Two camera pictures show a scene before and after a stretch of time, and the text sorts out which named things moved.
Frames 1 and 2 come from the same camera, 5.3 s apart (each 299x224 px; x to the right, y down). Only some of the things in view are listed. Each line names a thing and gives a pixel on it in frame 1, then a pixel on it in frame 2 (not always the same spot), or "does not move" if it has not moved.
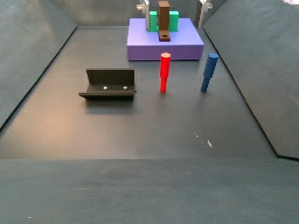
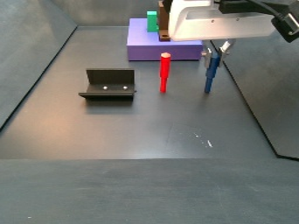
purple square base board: x=144 y=45 does not move
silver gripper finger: x=204 y=7 -> x=196 y=25
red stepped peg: x=164 y=70 does not move
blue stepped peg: x=209 y=71 does not move
